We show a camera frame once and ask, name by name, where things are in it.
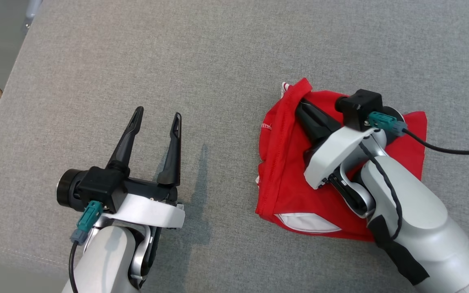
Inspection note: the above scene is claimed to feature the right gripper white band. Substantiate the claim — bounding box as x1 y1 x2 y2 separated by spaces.
296 99 406 190

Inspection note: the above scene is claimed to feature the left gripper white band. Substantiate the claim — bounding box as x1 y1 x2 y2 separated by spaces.
57 106 186 230

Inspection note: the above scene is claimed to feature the red basketball jersey white trim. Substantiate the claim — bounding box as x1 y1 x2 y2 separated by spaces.
255 77 428 243

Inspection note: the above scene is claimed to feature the black cable teal connector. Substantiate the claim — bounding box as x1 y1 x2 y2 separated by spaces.
68 201 105 293
367 112 469 156

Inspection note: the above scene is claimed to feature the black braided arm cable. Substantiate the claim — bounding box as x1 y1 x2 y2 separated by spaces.
358 142 404 241

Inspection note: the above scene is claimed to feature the grey partition frame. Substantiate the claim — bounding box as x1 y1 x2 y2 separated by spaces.
23 0 44 32

